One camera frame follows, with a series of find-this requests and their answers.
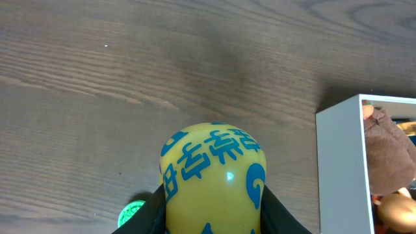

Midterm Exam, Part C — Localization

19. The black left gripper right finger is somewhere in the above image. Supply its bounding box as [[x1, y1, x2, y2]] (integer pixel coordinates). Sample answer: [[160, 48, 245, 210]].
[[261, 185, 311, 234]]

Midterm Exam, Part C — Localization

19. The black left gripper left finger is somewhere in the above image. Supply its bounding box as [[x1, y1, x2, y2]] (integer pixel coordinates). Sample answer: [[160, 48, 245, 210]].
[[112, 185, 166, 234]]

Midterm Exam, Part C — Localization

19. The green round sticker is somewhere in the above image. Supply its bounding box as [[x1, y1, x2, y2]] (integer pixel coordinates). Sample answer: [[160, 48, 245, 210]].
[[117, 200, 145, 228]]

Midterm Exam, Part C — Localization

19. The yellow and grey toy truck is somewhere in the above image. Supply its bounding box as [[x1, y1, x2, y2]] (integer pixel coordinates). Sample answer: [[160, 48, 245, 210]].
[[397, 121, 416, 145]]

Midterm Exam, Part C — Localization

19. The brown plush toy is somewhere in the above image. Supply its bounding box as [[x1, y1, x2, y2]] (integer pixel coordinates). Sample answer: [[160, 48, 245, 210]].
[[362, 101, 415, 196]]

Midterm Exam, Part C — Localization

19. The yellow ball with blue letters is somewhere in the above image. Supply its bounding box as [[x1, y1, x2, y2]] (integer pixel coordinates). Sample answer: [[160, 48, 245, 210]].
[[160, 122, 267, 234]]

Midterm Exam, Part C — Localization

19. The white cardboard box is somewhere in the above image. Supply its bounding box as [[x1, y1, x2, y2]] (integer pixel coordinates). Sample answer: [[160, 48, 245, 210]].
[[316, 94, 415, 234]]

